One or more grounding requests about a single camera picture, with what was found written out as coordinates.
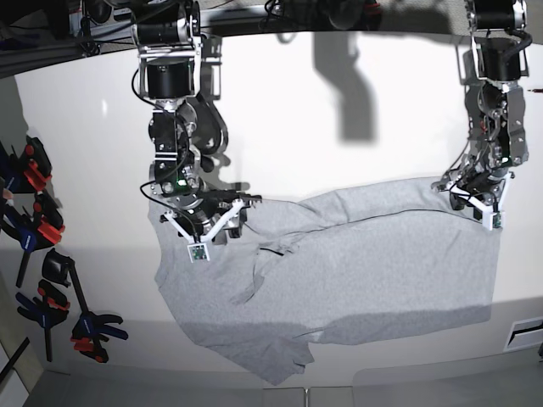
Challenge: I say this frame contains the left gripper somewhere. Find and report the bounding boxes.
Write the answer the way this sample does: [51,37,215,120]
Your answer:
[431,168,509,211]

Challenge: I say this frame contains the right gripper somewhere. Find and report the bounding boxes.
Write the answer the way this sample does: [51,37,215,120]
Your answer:
[160,190,262,244]

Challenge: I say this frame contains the grey T-shirt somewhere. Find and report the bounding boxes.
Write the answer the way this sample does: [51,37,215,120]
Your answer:
[148,178,501,385]

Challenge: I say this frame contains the blue red bar clamp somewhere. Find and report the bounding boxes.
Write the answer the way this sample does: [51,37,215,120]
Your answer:
[1,136,53,205]
[1,191,65,288]

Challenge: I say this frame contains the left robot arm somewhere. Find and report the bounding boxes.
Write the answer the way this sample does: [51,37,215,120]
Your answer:
[432,1,532,220]

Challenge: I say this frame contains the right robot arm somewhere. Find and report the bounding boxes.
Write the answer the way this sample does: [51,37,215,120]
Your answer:
[129,1,260,246]

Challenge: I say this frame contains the black long bar clamp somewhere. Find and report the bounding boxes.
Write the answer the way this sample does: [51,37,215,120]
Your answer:
[42,248,90,314]

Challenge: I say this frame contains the bottom blue red clamp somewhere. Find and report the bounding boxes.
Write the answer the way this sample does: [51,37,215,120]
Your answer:
[70,311,129,364]

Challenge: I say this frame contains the lower left blue red clamp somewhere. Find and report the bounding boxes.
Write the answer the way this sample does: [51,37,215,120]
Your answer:
[15,279,70,362]

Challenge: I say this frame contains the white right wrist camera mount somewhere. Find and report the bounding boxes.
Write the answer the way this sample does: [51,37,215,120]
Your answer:
[160,198,249,264]

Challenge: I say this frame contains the aluminium frame rail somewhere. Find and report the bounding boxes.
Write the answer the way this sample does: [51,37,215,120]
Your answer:
[0,8,204,80]

